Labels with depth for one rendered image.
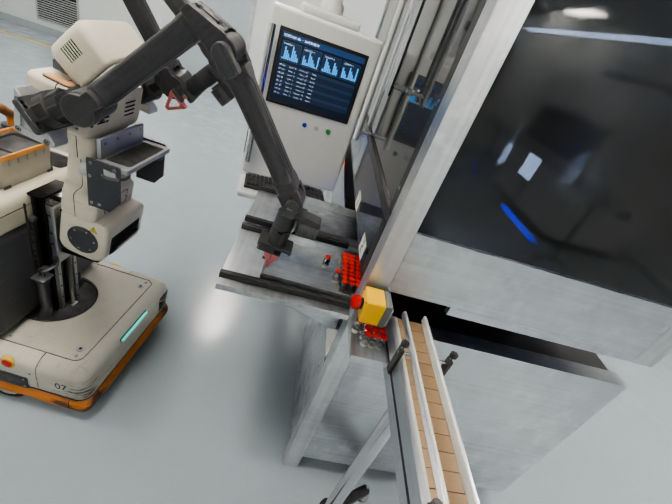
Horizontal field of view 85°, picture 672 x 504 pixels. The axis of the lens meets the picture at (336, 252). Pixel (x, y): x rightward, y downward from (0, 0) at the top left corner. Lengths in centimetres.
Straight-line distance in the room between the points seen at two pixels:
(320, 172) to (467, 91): 124
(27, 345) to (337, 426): 118
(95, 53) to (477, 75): 92
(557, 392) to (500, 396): 19
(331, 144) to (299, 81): 33
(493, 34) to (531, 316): 76
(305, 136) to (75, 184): 100
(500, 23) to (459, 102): 15
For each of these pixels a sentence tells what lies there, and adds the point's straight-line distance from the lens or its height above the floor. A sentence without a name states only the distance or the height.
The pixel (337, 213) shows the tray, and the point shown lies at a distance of 163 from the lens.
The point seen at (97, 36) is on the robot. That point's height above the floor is 136.
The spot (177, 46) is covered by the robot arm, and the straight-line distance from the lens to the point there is 94.
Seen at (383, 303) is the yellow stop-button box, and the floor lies 103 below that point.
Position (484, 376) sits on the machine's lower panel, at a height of 78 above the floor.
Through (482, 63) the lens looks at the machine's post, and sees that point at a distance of 85.
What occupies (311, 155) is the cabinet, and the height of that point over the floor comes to 97.
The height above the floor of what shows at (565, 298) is 115.
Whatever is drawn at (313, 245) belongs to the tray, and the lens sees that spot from 133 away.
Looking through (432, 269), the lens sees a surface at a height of 112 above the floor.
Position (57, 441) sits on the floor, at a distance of 186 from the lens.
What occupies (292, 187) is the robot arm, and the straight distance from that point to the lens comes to 97.
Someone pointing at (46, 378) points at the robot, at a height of 22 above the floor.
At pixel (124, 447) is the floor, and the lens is 181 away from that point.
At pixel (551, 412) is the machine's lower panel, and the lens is 165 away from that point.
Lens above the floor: 160
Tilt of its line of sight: 32 degrees down
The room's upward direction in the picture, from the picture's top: 21 degrees clockwise
